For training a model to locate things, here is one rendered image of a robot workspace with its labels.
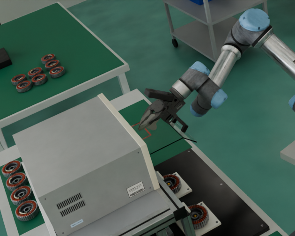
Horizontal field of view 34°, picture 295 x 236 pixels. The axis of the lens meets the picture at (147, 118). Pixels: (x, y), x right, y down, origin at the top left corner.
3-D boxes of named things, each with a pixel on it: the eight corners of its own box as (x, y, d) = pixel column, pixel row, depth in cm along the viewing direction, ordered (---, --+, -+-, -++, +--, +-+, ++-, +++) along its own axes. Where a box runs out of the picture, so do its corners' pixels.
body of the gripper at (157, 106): (167, 126, 191) (188, 104, 191) (155, 114, 186) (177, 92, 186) (159, 117, 197) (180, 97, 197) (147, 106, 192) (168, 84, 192)
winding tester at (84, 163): (115, 131, 205) (101, 92, 193) (160, 188, 170) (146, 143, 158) (31, 172, 196) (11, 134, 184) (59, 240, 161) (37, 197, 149)
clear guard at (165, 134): (171, 118, 222) (168, 107, 219) (197, 142, 203) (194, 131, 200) (109, 148, 215) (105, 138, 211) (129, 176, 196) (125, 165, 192)
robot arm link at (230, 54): (227, 31, 226) (181, 110, 205) (237, 18, 216) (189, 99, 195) (247, 44, 226) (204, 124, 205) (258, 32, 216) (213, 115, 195)
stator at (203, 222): (200, 205, 203) (199, 199, 201) (214, 221, 195) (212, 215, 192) (178, 217, 201) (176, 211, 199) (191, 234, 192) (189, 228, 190)
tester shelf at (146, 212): (115, 126, 216) (112, 118, 214) (187, 215, 162) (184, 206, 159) (25, 169, 206) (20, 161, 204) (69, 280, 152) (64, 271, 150)
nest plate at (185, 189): (176, 173, 225) (176, 171, 225) (192, 191, 213) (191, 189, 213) (149, 188, 222) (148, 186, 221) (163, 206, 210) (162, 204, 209)
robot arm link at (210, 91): (221, 104, 198) (202, 85, 199) (232, 93, 188) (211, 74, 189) (210, 115, 194) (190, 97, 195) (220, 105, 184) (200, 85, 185)
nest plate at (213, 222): (202, 202, 206) (202, 201, 205) (221, 224, 194) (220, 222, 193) (173, 219, 203) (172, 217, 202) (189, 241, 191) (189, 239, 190)
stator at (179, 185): (175, 175, 223) (174, 170, 220) (185, 189, 213) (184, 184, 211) (154, 185, 221) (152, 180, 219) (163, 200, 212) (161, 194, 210)
